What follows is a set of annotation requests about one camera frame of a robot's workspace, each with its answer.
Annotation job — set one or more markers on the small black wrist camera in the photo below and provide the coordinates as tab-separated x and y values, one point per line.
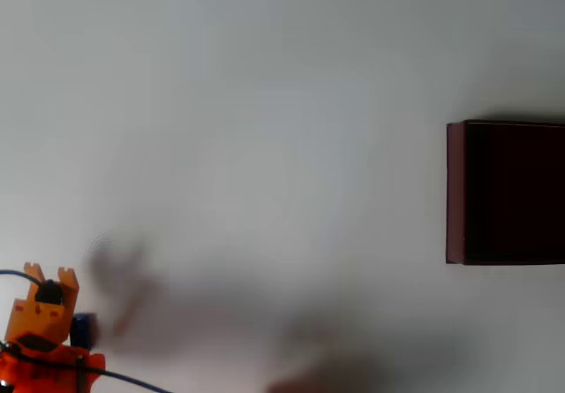
48	293

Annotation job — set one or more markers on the orange camera mount bracket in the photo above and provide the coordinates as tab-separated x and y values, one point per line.
70	289

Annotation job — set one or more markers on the dark red box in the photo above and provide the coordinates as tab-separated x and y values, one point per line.
507	194

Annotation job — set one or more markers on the blue toy brick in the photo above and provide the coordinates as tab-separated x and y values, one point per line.
80	329

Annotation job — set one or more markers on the orange gripper with servo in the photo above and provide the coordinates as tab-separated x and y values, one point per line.
39	310

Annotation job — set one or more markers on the red-orange robot arm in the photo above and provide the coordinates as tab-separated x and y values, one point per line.
48	366

